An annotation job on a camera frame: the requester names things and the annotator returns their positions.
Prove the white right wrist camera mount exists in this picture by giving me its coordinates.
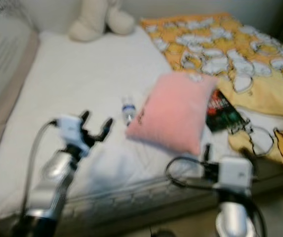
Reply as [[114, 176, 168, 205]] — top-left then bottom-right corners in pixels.
[[218, 157, 253, 191]]

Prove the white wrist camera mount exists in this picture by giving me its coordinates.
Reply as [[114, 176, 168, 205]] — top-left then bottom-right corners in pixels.
[[218, 157, 253, 191], [57, 115, 85, 146]]

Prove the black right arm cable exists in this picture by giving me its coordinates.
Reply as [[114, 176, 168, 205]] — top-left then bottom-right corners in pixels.
[[165, 156, 218, 191]]

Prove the beige bed base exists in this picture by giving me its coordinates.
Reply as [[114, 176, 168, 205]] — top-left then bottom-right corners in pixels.
[[62, 190, 283, 233]]

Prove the dark red green book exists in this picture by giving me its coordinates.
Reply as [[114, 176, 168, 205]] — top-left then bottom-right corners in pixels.
[[205, 89, 250, 134]]

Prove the clear plastic water bottle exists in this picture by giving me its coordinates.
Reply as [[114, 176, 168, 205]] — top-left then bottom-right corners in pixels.
[[121, 96, 137, 126]]

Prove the yellow cartoon print blanket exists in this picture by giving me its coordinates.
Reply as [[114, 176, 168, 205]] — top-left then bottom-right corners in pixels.
[[140, 12, 283, 166]]

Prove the pink pillow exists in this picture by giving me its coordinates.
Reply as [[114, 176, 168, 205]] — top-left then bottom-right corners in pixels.
[[125, 73, 218, 157]]

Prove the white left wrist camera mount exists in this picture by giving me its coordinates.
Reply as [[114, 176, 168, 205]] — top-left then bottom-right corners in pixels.
[[57, 115, 85, 146]]

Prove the white quilted mattress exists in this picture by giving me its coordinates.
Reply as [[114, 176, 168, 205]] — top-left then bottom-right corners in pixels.
[[0, 25, 283, 223]]

